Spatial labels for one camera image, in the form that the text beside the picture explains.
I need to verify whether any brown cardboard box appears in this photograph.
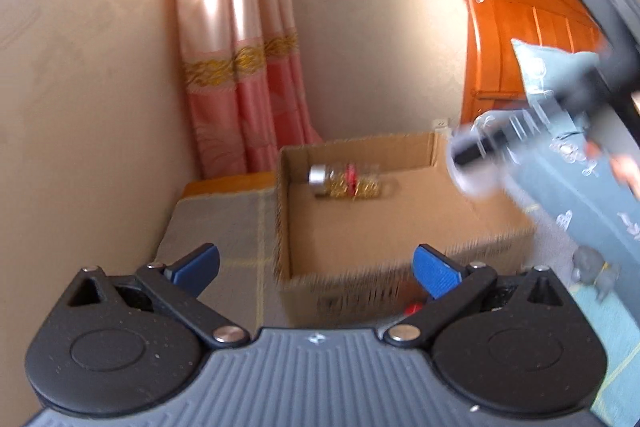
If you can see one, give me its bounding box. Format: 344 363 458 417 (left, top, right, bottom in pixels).
274 132 536 328

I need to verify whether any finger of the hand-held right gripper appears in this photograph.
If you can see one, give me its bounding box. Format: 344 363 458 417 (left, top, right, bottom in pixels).
451 92 603 171

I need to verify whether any person's right hand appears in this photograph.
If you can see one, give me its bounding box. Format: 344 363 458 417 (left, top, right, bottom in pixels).
585 141 640 200

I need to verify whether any orange wooden headboard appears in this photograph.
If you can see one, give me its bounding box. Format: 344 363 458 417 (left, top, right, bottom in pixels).
454 0 608 128

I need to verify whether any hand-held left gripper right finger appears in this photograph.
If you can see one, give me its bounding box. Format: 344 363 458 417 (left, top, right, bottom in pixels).
377 243 576 350

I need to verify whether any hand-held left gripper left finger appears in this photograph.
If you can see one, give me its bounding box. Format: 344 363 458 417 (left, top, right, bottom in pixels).
66 243 251 350

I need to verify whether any grey blue checked blanket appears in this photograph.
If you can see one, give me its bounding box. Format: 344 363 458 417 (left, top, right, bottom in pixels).
150 184 640 427

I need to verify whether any light blue pillow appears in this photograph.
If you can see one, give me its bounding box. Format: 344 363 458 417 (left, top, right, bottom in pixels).
510 39 613 142

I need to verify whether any grey toy figure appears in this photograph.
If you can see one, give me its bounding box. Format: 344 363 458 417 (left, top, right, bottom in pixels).
572 246 619 304

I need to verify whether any pink patterned curtain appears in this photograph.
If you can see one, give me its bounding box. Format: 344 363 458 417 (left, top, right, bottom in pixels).
172 0 321 180

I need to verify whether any blue floral bedsheet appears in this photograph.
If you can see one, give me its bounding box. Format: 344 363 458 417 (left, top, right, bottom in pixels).
470 107 640 313

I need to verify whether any capsule bottle with silver cap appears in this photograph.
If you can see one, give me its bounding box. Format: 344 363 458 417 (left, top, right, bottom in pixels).
308 163 388 200

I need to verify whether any orange wooden bed rail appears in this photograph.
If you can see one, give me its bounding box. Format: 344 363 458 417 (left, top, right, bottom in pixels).
180 172 278 200

